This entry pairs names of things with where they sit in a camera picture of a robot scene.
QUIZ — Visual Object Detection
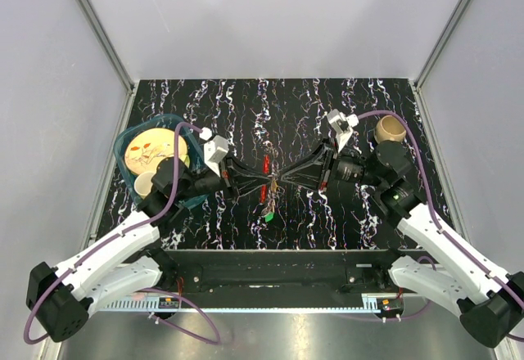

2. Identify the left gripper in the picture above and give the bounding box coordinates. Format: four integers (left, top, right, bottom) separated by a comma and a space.
176, 151, 272, 204

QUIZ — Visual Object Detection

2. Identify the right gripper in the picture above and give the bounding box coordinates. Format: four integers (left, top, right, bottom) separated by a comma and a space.
281, 135, 385, 193

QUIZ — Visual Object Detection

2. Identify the metal key holder red handle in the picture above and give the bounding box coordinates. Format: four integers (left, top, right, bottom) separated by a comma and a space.
260, 155, 279, 223

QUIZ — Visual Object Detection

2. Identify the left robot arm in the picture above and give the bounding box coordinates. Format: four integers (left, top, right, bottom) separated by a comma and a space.
24, 154, 270, 344

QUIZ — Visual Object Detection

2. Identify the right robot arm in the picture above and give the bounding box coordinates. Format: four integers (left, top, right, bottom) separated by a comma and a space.
280, 139, 523, 349

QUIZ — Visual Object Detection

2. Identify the yellow-green mug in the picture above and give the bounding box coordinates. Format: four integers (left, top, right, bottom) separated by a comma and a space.
179, 155, 191, 168

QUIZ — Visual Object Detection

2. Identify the teal plastic container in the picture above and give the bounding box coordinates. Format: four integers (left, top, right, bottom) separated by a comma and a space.
113, 114, 205, 205

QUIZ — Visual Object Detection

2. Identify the beige ceramic mug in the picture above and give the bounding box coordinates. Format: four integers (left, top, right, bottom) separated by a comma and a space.
374, 115, 407, 143

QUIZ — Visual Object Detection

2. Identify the painted round plate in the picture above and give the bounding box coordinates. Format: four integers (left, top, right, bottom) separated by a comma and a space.
124, 128, 174, 176

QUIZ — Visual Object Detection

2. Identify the black base bar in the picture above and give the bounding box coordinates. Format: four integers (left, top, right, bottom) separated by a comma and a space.
165, 249, 424, 294

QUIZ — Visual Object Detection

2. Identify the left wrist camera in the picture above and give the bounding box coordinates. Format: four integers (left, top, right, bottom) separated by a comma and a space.
199, 128, 229, 176

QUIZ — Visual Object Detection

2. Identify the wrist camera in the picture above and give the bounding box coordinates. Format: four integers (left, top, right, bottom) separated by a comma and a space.
199, 128, 229, 176
327, 110, 359, 153

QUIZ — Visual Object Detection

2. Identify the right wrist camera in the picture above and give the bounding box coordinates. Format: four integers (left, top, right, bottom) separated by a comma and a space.
327, 110, 359, 153

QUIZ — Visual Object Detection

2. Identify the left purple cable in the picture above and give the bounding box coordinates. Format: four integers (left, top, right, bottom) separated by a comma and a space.
23, 121, 222, 345

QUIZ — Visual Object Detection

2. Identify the purple cable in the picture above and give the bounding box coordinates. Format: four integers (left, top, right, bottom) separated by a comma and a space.
339, 110, 524, 341
23, 121, 222, 345

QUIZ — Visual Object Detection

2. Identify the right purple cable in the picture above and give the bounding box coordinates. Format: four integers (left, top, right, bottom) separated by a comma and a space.
339, 110, 524, 341

